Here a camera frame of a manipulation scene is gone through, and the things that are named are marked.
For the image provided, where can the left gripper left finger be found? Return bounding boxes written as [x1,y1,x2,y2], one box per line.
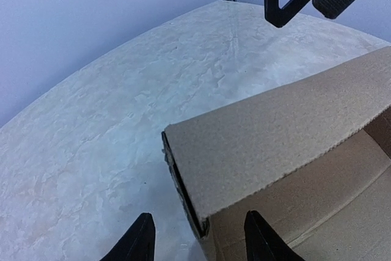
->
[101,213,156,261]

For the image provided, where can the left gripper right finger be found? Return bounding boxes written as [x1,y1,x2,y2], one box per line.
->
[244,210,304,261]

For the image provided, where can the brown cardboard paper box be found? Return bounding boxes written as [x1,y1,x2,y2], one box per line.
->
[162,47,390,260]

